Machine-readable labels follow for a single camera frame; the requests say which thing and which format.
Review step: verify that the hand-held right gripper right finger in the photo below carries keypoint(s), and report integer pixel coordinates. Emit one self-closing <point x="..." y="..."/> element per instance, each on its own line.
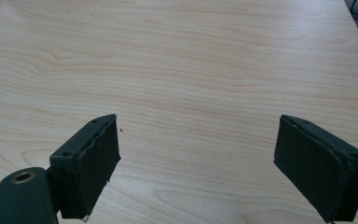
<point x="317" y="168"/>

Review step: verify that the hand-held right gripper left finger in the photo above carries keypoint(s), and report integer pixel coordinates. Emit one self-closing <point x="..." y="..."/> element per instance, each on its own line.
<point x="87" y="169"/>

